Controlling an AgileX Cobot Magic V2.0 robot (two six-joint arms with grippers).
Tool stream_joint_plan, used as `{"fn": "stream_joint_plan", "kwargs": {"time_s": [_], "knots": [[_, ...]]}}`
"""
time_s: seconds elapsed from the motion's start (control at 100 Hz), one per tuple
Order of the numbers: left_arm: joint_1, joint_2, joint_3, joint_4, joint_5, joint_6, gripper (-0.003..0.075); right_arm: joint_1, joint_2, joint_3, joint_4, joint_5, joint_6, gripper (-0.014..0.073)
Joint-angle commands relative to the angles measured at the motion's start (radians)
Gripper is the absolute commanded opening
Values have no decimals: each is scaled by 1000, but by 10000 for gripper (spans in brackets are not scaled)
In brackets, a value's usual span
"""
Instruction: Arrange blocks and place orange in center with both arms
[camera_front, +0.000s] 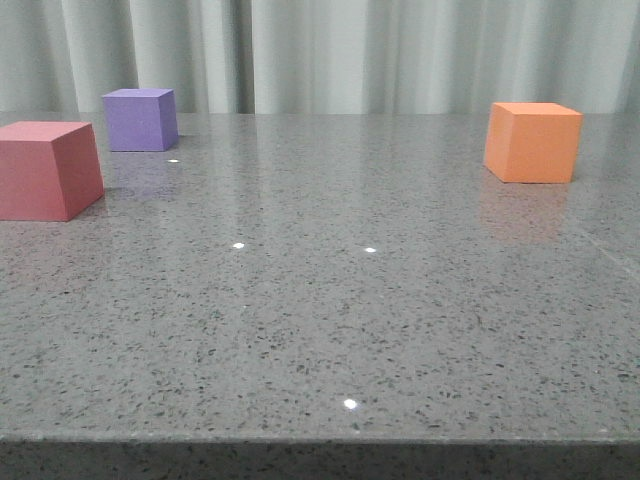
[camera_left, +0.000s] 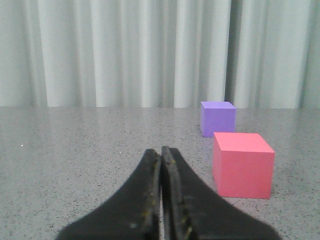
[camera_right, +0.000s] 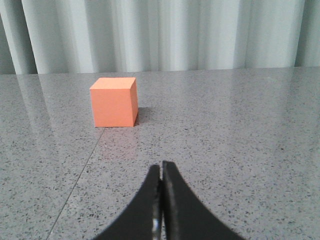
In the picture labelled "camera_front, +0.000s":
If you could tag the orange foam cube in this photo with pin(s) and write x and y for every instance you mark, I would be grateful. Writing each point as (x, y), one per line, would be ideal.
(532, 142)

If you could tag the purple foam cube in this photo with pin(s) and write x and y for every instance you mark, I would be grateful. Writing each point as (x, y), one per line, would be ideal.
(141, 119)

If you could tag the red foam cube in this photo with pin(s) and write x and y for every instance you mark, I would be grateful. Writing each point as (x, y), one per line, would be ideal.
(50, 170)

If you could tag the pale green curtain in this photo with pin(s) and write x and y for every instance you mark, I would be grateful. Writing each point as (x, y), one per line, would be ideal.
(406, 57)

